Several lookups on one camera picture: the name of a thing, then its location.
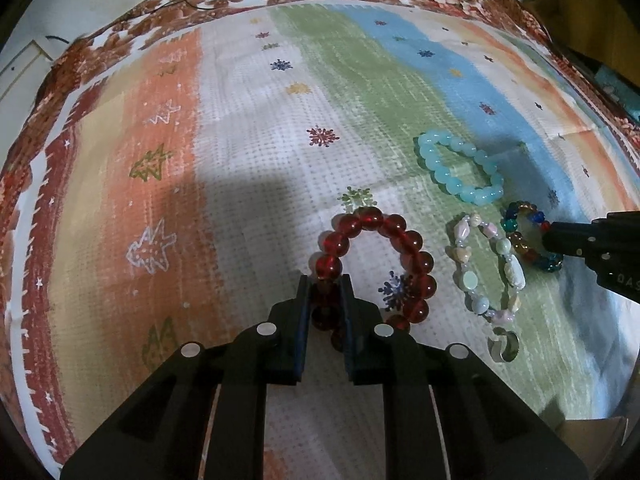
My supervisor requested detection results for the multicolour glass bead bracelet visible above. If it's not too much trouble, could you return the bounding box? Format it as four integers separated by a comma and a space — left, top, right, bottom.
500, 201, 565, 273

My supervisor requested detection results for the dark red bead bracelet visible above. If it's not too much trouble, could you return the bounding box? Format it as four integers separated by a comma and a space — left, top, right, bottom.
309, 210, 436, 351

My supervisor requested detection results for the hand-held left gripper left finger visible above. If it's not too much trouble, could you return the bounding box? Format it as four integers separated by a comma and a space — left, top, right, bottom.
60, 274, 311, 480

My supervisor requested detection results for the cardboard box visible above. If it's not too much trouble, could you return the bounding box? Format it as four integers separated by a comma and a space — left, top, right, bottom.
554, 415, 632, 480

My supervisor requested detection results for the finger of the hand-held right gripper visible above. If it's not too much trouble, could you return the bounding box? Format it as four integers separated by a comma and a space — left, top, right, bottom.
543, 219, 619, 260

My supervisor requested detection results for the striped printed blanket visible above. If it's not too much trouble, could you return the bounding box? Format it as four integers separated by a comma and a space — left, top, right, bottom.
10, 0, 640, 467

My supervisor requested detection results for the pastel mixed bead bracelet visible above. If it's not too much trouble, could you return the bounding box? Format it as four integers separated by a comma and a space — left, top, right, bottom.
446, 214, 527, 324

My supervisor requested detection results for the silver ring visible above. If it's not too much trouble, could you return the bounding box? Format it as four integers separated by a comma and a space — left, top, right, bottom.
487, 329, 521, 364

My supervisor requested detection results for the light blue bead bracelet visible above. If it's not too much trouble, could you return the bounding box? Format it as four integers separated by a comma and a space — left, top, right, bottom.
414, 130, 506, 207

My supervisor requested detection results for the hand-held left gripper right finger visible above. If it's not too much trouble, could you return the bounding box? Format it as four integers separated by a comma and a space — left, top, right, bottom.
340, 274, 591, 480

